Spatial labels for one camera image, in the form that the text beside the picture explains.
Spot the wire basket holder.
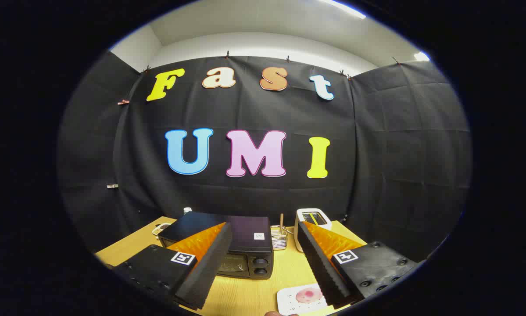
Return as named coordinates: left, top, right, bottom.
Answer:
left=270, top=225, right=288, bottom=251

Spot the white square plate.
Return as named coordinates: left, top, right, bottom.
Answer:
left=277, top=283, right=333, bottom=316

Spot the white bread toaster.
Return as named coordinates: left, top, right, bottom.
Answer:
left=293, top=208, right=333, bottom=252

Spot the black toaster oven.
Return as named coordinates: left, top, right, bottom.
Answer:
left=158, top=212, right=275, bottom=280

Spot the pink ham slice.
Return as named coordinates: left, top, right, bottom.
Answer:
left=296, top=288, right=322, bottom=304

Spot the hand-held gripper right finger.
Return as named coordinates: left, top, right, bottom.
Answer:
left=297, top=221, right=421, bottom=310

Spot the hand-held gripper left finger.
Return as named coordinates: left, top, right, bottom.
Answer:
left=111, top=222, right=233, bottom=311

